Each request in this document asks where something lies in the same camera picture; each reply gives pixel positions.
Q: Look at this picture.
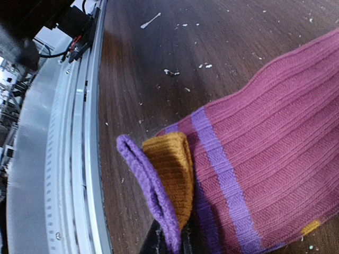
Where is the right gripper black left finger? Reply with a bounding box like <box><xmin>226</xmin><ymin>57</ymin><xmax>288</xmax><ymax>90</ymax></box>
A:
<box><xmin>139</xmin><ymin>220</ymin><xmax>171</xmax><ymax>254</ymax></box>

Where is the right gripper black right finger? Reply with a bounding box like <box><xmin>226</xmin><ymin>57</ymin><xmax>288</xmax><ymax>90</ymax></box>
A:
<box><xmin>180</xmin><ymin>219</ymin><xmax>209</xmax><ymax>254</ymax></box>

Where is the magenta purple ribbed sock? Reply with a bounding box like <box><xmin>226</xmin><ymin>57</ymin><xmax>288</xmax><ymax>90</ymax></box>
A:
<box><xmin>117</xmin><ymin>30</ymin><xmax>338</xmax><ymax>253</ymax></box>

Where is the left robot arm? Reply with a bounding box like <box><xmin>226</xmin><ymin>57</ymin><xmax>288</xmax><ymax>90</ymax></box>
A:
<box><xmin>1</xmin><ymin>1</ymin><xmax>73</xmax><ymax>71</ymax></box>

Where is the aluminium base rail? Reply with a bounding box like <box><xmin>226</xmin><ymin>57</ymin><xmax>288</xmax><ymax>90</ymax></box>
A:
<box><xmin>6</xmin><ymin>1</ymin><xmax>112</xmax><ymax>253</ymax></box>

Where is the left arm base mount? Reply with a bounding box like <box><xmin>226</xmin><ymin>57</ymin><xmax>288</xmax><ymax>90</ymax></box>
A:
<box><xmin>39</xmin><ymin>5</ymin><xmax>93</xmax><ymax>64</ymax></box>

